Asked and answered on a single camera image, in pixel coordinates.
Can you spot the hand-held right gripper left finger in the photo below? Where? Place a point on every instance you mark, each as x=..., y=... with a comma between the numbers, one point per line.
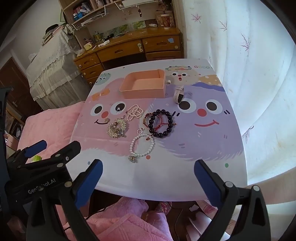
x=89, y=183

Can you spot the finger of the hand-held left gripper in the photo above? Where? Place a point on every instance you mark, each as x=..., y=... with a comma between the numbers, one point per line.
x=69, y=148
x=34, y=148

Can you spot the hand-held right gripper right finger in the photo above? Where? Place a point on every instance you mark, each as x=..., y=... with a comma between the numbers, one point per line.
x=208, y=183

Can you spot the white smart band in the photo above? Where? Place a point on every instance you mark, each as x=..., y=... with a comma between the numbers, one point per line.
x=178, y=96

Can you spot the pink plastic box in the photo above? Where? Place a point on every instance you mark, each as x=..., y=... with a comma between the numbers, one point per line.
x=143, y=92

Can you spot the pink blanket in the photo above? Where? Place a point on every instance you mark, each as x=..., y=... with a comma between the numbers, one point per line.
x=53, y=125

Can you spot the pink fuzzy robe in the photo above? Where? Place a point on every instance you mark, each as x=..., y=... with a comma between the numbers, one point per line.
x=129, y=222

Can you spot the brown wooden door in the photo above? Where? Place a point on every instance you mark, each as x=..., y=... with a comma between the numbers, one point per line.
x=13, y=78

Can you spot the white lace cloth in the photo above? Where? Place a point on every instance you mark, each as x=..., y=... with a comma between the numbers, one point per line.
x=53, y=60

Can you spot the yellow mug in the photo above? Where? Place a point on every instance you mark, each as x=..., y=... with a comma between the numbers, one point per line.
x=88, y=46

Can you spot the wooden desk with drawers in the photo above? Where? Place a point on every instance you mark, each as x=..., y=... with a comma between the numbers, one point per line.
x=129, y=48

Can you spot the wooden bookshelf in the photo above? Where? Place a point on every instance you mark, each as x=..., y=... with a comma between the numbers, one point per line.
x=69, y=7

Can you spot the patterned paper cup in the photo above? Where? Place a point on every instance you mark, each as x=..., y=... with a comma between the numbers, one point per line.
x=165, y=20

